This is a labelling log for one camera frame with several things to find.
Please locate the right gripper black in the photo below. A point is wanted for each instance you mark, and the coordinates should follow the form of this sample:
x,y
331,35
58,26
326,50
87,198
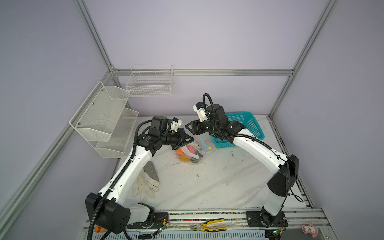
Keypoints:
x,y
195,126

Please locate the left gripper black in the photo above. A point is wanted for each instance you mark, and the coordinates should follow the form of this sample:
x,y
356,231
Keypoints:
x,y
181,137

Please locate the pink apple toy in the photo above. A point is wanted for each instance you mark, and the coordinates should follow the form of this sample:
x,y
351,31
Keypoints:
x,y
191,149

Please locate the smooth orange toy fruit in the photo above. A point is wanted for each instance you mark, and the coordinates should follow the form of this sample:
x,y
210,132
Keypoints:
x,y
179,152

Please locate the clear zip top bag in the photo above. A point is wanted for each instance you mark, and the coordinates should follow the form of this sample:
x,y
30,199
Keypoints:
x,y
199,145

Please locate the yellow mango toy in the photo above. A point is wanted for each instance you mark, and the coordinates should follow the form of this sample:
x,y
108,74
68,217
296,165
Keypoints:
x,y
185,158

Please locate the dark avocado toy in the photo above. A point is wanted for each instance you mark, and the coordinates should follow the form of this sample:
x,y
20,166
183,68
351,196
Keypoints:
x,y
197,158

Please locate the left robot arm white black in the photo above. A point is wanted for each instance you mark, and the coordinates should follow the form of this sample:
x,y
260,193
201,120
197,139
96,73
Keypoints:
x,y
109,208

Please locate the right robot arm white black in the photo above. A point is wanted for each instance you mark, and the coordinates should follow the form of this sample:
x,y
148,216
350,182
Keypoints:
x,y
284,169

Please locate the white work glove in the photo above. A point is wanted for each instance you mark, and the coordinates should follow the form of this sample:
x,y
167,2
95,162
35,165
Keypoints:
x,y
146,186

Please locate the white mesh two-tier shelf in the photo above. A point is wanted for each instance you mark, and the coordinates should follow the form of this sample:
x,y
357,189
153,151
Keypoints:
x,y
105,121

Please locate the pink white plush toy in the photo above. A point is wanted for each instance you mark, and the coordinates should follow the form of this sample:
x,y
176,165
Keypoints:
x,y
310,229

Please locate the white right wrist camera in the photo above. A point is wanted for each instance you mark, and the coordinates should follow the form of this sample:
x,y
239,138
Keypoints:
x,y
199,108

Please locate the white wire wall basket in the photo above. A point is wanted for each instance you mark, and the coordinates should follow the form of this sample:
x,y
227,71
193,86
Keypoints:
x,y
151,81

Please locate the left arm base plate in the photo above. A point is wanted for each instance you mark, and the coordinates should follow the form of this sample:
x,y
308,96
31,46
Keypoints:
x,y
154,221

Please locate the yellow handled pliers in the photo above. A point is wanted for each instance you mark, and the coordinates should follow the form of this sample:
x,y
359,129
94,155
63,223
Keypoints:
x,y
210,226

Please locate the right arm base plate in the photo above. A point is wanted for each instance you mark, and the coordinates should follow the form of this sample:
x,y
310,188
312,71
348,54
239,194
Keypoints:
x,y
259,219

